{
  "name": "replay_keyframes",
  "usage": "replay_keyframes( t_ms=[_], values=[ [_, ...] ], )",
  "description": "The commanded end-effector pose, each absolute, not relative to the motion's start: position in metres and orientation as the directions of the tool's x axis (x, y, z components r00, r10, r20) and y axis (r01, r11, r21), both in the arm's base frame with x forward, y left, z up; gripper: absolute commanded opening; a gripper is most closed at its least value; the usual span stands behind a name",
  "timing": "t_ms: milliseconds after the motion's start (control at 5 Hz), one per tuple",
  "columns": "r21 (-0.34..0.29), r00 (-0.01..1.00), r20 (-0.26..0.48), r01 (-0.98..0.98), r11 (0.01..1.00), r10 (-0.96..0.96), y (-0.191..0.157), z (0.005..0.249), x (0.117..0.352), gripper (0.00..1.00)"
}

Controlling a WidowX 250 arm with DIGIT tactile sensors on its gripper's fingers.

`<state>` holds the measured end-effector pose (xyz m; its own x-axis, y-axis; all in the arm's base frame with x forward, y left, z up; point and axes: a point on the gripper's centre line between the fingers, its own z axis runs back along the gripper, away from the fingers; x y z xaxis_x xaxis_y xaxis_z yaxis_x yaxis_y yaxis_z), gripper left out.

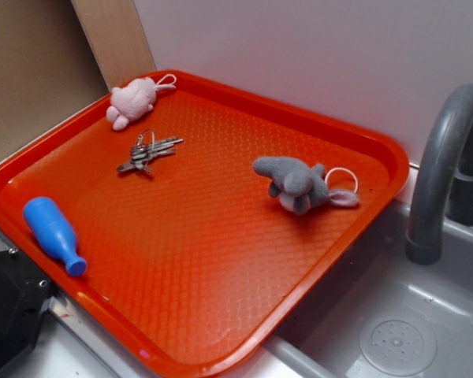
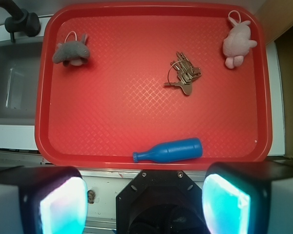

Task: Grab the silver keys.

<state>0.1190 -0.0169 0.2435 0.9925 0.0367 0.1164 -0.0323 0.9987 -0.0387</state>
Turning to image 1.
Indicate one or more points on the wooden board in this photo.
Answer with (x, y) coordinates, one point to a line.
(116, 38)

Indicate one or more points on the silver key bunch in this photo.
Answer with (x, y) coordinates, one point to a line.
(148, 149)

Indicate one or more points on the grey toy sink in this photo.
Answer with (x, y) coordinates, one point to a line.
(377, 314)

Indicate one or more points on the grey toy faucet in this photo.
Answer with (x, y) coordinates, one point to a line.
(444, 185)

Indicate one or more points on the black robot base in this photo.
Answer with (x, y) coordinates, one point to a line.
(25, 292)

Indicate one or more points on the orange plastic tray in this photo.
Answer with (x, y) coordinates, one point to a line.
(192, 266)

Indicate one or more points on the blue plastic bottle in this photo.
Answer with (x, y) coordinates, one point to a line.
(54, 234)

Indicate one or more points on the pink plush toy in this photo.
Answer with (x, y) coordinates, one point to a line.
(136, 99)

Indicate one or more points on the grey plush bunny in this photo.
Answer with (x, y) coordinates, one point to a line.
(300, 188)

